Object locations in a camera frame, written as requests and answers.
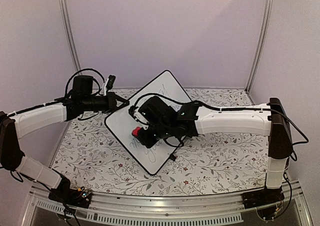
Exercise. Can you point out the red whiteboard eraser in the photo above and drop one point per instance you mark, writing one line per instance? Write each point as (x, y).
(135, 132)

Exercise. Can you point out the aluminium frame post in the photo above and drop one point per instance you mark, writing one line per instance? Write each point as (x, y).
(69, 34)
(260, 44)

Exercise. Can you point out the black whiteboard stand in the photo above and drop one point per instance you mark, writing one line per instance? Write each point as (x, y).
(172, 157)

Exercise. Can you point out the front aluminium rail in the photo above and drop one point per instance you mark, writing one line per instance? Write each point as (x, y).
(204, 210)

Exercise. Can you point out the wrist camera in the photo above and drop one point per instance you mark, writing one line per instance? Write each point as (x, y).
(108, 85)
(136, 115)

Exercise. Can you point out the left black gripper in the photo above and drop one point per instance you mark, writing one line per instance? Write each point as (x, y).
(112, 98)

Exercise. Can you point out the left aluminium frame post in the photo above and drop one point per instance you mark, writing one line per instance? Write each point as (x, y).
(69, 34)

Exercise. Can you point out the floral patterned table mat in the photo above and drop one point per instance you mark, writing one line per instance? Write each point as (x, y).
(91, 157)

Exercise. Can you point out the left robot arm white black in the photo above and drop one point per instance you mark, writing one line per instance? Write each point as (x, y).
(82, 93)

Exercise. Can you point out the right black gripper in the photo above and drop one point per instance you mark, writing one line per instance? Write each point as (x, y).
(147, 142)

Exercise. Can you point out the white whiteboard with black frame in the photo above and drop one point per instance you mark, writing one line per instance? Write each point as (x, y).
(121, 123)

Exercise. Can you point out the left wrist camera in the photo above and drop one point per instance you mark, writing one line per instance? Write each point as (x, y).
(108, 85)

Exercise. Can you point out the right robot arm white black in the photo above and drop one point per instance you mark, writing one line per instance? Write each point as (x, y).
(160, 122)

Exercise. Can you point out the right aluminium frame post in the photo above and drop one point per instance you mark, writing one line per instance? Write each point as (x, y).
(260, 44)

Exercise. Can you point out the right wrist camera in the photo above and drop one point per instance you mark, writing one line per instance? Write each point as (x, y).
(136, 115)

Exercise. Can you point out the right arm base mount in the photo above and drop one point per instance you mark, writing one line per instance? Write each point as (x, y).
(262, 197)

